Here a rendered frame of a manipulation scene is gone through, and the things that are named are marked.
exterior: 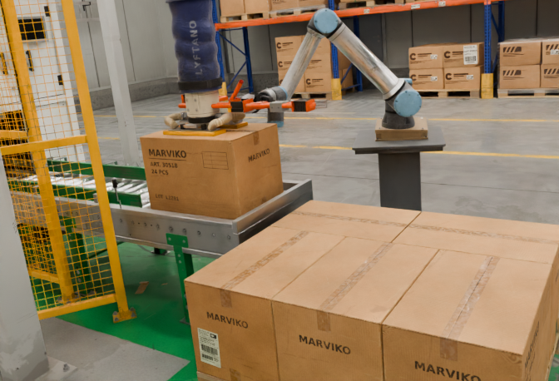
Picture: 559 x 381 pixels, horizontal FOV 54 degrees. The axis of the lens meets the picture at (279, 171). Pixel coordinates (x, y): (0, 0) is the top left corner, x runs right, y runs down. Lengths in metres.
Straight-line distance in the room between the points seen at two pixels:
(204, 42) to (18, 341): 1.60
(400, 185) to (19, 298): 2.05
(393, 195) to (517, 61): 6.38
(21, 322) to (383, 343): 1.61
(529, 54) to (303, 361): 7.91
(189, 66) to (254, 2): 8.60
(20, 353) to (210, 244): 0.94
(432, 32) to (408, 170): 8.04
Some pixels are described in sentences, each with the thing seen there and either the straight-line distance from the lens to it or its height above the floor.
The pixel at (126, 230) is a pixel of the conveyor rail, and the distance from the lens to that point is 3.05.
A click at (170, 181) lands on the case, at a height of 0.72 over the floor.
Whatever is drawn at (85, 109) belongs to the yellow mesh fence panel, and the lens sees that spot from 2.86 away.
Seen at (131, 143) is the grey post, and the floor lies 0.43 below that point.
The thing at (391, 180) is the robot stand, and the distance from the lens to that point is 3.26.
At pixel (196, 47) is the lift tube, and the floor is 1.37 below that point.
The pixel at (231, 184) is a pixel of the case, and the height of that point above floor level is 0.73.
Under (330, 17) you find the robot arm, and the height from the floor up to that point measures 1.45.
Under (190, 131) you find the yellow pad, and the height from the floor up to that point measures 0.97.
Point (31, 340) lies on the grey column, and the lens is 2.78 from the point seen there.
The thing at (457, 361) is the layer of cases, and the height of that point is 0.48.
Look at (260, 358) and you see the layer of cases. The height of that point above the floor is 0.29.
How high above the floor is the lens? 1.44
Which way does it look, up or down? 15 degrees down
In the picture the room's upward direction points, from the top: 6 degrees counter-clockwise
